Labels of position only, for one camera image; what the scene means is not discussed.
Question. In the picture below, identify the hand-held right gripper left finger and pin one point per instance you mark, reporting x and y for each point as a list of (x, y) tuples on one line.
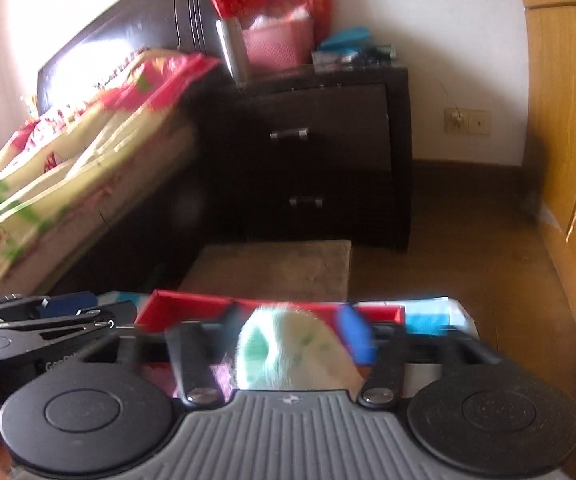
[(190, 355)]

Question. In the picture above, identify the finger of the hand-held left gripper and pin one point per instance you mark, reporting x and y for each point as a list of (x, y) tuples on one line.
[(68, 305), (113, 316)]

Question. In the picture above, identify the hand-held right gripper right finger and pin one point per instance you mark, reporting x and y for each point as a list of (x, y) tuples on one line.
[(355, 332)]

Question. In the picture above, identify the pink cloth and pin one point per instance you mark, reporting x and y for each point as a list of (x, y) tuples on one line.
[(203, 379)]

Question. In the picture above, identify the red cardboard box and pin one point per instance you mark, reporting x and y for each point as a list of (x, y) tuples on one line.
[(188, 310)]

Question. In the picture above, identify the pale green towel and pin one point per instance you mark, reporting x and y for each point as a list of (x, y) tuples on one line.
[(293, 355)]

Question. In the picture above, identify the blue white checkered tablecloth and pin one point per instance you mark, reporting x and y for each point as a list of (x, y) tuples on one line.
[(432, 317)]

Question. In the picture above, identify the bed mattress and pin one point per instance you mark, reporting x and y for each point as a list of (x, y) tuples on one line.
[(133, 185)]

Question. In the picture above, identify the floral bed blanket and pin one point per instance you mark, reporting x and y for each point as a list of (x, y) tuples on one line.
[(58, 160)]

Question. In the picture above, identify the dark wooden nightstand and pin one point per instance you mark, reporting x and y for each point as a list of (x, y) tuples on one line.
[(328, 125)]

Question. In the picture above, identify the dark small clutter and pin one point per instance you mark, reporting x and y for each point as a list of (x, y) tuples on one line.
[(367, 55)]

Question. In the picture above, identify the steel thermos bottle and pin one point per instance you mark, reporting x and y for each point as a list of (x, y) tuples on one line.
[(235, 55)]

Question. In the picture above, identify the blue flat packet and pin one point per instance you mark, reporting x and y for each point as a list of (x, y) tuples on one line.
[(347, 39)]

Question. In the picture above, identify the pink plastic basket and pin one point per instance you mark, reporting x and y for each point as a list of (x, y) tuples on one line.
[(278, 45)]

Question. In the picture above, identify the bed with floral quilt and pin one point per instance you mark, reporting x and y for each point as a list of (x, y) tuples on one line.
[(158, 15)]

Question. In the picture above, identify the light wooden wardrobe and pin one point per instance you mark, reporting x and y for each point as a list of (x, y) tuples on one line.
[(572, 110)]

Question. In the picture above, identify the beige wall outlet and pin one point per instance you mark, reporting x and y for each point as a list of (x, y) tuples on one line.
[(467, 121)]

